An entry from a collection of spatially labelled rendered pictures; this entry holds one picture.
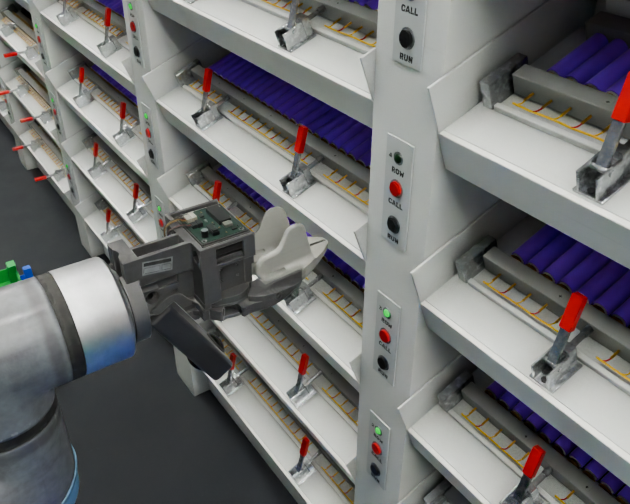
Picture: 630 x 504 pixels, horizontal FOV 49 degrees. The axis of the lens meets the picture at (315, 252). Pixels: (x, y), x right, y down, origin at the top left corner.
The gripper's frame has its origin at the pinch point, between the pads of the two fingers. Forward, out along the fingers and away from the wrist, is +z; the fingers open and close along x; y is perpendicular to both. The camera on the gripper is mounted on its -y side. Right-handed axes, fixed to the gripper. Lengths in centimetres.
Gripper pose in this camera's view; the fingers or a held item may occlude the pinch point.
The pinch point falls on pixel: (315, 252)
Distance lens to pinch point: 69.9
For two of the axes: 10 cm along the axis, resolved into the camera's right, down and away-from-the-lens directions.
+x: -5.6, -4.7, 6.8
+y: 0.1, -8.3, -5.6
